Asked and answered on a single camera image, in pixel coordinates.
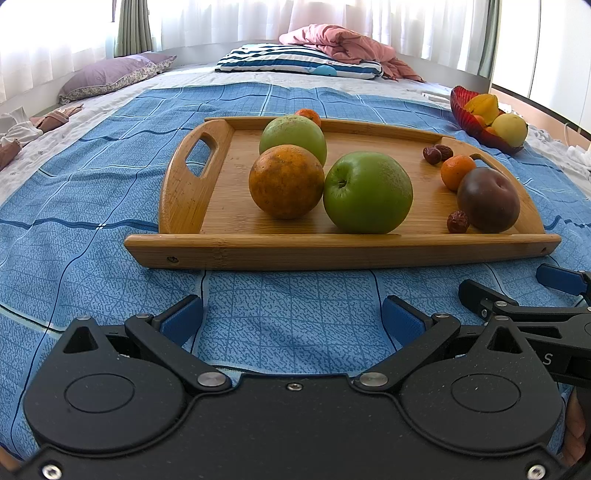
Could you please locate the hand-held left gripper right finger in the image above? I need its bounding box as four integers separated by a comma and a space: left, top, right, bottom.
352, 294, 528, 392

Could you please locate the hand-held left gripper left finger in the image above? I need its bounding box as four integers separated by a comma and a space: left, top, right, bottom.
60, 294, 232, 395

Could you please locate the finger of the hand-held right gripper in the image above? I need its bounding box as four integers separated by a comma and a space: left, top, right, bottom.
535, 263, 591, 297
458, 278, 519, 320

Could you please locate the large tangerine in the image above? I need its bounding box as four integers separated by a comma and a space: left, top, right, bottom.
440, 154, 476, 191

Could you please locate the bright green apple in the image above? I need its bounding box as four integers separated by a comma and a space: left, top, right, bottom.
322, 151, 413, 234

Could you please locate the wooden tray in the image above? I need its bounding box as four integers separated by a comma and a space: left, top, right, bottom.
124, 116, 562, 271

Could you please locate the mottled orange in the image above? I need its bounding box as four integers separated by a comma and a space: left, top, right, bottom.
249, 144, 326, 220

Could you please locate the pale green apple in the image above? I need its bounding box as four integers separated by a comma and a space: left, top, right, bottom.
259, 115, 328, 168

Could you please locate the person's right hand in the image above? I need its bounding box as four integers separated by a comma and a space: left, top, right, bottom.
561, 391, 587, 468

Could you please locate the white clothes pile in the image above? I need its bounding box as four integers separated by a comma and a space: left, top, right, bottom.
526, 124, 591, 177

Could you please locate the blue checked blanket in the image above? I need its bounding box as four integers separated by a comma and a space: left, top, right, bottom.
0, 82, 591, 462

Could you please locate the yellow pear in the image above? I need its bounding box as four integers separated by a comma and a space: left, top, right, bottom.
491, 113, 529, 148

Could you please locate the wooden bed board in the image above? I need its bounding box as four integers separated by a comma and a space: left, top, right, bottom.
491, 85, 591, 140

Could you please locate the red glass bowl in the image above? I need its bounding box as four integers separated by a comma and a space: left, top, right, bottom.
450, 85, 526, 156

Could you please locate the yellow starfruit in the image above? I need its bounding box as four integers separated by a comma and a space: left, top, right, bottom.
464, 93, 502, 126

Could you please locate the white wardrobe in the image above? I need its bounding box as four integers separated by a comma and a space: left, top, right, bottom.
490, 0, 591, 136

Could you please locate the light grey bed sheet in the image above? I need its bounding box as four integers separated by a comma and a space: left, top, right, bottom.
0, 59, 591, 197

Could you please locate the white cloth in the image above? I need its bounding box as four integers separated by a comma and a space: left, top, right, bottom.
0, 107, 45, 148

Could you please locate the purple pillow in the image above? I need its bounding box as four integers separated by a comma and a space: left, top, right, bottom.
57, 52, 178, 105

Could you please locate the green curtain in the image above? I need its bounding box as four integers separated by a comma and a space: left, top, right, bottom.
477, 0, 502, 80
113, 0, 153, 59

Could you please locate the blue white striped pillow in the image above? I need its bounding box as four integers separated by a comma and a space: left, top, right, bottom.
214, 43, 384, 80

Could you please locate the pink quilt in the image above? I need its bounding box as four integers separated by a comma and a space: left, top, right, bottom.
279, 23, 426, 84

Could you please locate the white sheer curtain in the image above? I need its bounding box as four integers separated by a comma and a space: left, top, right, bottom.
150, 0, 491, 75
0, 0, 122, 105

